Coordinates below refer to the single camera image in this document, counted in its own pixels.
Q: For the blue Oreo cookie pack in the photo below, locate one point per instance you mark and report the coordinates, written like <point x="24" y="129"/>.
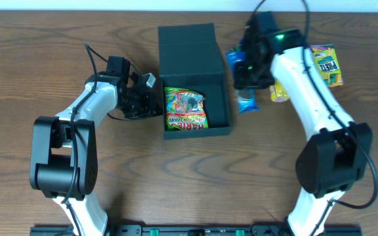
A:
<point x="245" y="97"/>

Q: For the green Pretz box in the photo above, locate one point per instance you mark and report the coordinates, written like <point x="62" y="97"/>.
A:
<point x="326" y="62"/>

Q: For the small yellow can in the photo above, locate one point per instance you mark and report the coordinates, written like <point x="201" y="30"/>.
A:
<point x="278" y="93"/>

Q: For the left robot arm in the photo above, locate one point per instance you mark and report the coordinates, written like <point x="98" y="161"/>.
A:
<point x="64" y="164"/>

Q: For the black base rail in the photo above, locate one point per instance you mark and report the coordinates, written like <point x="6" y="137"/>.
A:
<point x="138" y="230"/>

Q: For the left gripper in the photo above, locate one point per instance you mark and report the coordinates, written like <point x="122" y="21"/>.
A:
<point x="142" y="105"/>

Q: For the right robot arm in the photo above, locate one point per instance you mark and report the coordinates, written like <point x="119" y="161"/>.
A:
<point x="337" y="148"/>

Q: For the dark green gift box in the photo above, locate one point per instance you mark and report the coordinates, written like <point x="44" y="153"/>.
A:
<point x="190" y="58"/>

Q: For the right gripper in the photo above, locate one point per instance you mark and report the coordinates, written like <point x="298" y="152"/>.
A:
<point x="246" y="77"/>

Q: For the Haribo gummy candy bag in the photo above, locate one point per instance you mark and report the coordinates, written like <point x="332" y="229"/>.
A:
<point x="184" y="110"/>

